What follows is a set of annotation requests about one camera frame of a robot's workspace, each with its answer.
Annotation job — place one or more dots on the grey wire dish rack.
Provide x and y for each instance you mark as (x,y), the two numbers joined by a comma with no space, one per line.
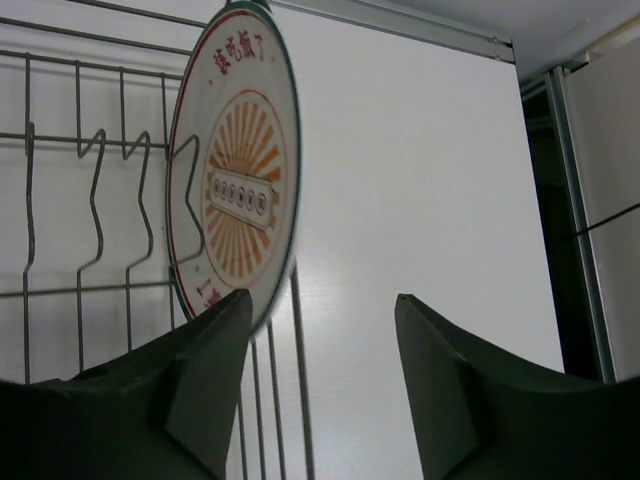
(88,91)

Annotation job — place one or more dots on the orange sunburst white plate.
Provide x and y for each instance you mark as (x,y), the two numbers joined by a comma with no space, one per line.
(234,178)

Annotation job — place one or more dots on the aluminium table frame rail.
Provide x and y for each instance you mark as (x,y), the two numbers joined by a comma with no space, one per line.
(430,170)

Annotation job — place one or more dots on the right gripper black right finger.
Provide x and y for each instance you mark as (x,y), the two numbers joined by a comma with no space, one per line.
(481,412)

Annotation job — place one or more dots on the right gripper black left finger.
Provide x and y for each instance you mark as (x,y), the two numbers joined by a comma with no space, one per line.
(162,411)

